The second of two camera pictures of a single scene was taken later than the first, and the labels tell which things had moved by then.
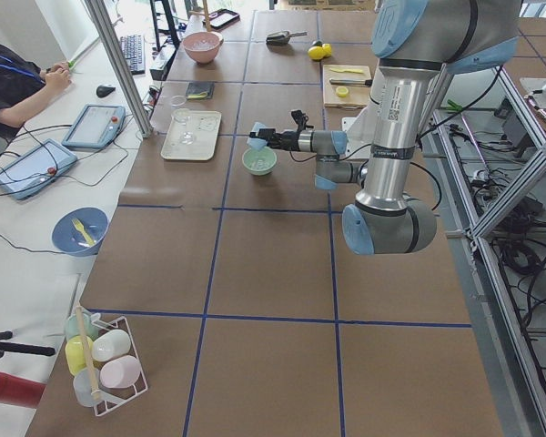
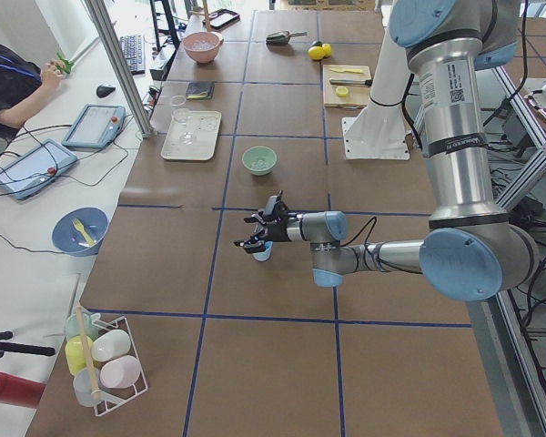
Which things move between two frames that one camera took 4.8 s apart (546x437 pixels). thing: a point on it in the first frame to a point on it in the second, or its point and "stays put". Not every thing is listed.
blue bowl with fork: [79, 231] stays put
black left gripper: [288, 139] to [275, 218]
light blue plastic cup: [257, 143] to [267, 254]
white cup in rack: [111, 345] stays put
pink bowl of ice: [202, 46] stays put
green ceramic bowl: [259, 162] stays put
